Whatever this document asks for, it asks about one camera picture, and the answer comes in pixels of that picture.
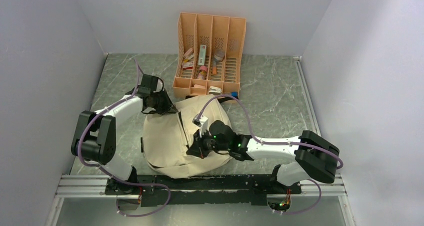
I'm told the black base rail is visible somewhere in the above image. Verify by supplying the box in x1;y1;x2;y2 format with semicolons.
104;174;301;207

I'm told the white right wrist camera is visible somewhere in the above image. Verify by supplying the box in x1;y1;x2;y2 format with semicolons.
192;114;209;128

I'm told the beige canvas backpack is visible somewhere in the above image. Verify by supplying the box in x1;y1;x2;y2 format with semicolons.
142;95;231;178

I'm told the grey glue stick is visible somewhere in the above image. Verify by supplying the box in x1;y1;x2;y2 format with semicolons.
212;49;226;75

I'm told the orange plastic desk organizer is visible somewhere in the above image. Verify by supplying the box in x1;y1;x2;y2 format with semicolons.
172;13;247;98

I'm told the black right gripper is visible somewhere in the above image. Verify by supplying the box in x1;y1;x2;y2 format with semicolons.
186;128;230;160

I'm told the teal white box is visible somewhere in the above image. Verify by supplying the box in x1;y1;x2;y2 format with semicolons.
197;44;207;66

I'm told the red white small box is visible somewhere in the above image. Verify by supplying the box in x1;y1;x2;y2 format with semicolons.
181;48;194;70

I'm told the pink tape roll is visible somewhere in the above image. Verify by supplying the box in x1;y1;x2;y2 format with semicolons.
196;66;208;80

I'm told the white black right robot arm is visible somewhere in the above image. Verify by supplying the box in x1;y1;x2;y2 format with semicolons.
186;120;341;193

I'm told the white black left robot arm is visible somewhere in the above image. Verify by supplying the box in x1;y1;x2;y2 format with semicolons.
71;75;178;194

